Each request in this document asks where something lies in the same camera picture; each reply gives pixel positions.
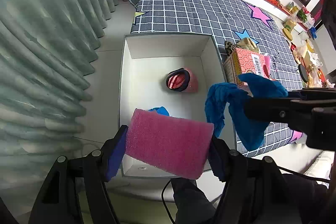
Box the blue cloth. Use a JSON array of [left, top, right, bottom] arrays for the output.
[[149, 106, 170, 117], [205, 73, 288, 151]]

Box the large pink sponge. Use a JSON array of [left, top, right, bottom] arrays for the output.
[[125, 109, 214, 180]]

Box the beige sock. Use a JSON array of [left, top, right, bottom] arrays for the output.
[[236, 38, 260, 53]]

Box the leopard print scarf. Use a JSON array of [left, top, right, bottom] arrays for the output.
[[224, 41, 236, 56]]

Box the black round lid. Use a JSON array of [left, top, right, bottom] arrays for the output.
[[298, 64, 309, 83]]

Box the red patterned tissue box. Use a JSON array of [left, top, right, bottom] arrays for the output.
[[223, 48, 269, 89]]

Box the white open storage box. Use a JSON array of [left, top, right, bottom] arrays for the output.
[[119, 32, 237, 179]]

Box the green pleated curtain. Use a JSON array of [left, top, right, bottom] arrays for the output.
[[0, 0, 127, 204]]

